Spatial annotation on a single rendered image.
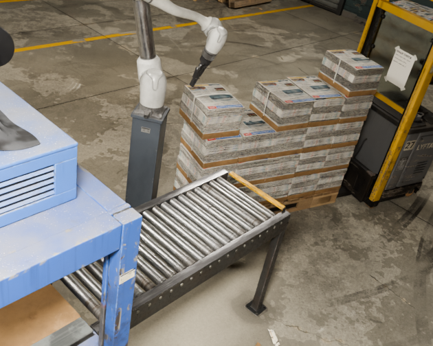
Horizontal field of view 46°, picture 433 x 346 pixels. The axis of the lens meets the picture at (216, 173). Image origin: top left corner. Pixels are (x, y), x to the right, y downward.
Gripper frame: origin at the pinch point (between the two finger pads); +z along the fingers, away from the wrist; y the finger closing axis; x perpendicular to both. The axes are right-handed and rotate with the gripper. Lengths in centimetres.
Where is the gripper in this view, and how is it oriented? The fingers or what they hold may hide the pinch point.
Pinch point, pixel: (193, 81)
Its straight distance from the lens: 337.9
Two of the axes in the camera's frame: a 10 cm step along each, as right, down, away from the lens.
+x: -7.5, -6.5, 1.4
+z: -4.5, 6.5, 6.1
